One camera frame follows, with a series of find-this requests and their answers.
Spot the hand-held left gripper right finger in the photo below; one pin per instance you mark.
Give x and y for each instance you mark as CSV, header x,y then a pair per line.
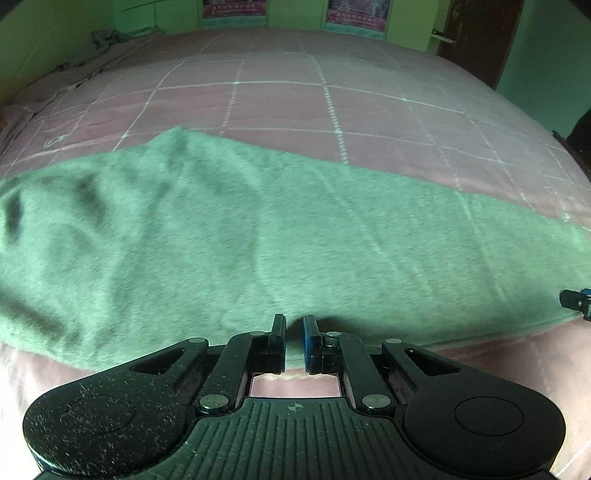
x,y
310,344

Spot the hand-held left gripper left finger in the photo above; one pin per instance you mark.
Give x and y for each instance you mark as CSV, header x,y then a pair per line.
x,y
278,344

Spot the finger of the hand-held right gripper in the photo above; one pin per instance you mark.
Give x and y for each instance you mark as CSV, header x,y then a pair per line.
x,y
577,301

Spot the green towel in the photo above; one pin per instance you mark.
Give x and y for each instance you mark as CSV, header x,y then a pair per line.
x,y
231,230

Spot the dark wooden furniture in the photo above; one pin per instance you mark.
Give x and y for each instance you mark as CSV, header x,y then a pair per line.
x,y
581,143

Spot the pink checked bed sheet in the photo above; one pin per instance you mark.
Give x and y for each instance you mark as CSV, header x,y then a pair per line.
x,y
277,106

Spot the brown wooden door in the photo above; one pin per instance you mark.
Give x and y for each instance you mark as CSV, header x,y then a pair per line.
x,y
480,41

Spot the crumpled grey cloth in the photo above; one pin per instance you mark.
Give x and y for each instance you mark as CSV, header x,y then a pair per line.
x,y
108,39

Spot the green cabinet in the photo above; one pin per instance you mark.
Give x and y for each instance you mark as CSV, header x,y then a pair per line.
x,y
157,16

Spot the wall poster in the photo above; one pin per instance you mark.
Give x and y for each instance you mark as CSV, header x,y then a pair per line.
x,y
358,14
235,8

